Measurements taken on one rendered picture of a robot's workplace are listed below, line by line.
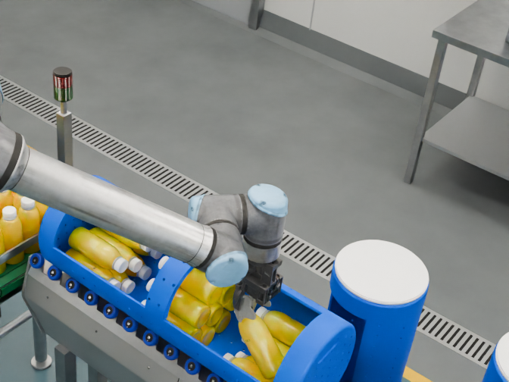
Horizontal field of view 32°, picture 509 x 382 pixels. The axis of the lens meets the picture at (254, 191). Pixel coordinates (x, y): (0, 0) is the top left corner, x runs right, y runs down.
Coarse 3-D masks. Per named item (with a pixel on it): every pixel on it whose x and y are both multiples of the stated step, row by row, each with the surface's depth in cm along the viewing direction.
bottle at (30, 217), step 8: (24, 208) 262; (32, 208) 263; (24, 216) 263; (32, 216) 263; (24, 224) 264; (32, 224) 265; (40, 224) 269; (24, 232) 266; (32, 232) 266; (32, 248) 270
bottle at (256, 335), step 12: (240, 324) 216; (252, 324) 215; (264, 324) 217; (252, 336) 215; (264, 336) 215; (252, 348) 216; (264, 348) 215; (276, 348) 217; (264, 360) 215; (276, 360) 216; (264, 372) 216
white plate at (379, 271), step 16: (368, 240) 271; (352, 256) 264; (368, 256) 265; (384, 256) 265; (400, 256) 266; (416, 256) 267; (336, 272) 258; (352, 272) 258; (368, 272) 259; (384, 272) 260; (400, 272) 260; (416, 272) 261; (352, 288) 253; (368, 288) 253; (384, 288) 254; (400, 288) 255; (416, 288) 255; (384, 304) 250; (400, 304) 251
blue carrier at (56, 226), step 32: (64, 224) 252; (64, 256) 241; (96, 288) 239; (160, 288) 225; (288, 288) 224; (160, 320) 226; (320, 320) 213; (192, 352) 224; (224, 352) 239; (288, 352) 208; (320, 352) 207
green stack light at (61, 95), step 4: (56, 88) 291; (68, 88) 292; (72, 88) 293; (56, 92) 292; (60, 92) 291; (64, 92) 292; (68, 92) 292; (72, 92) 294; (56, 96) 293; (60, 96) 292; (64, 96) 292; (68, 96) 293; (72, 96) 295; (60, 100) 293; (64, 100) 293; (68, 100) 294
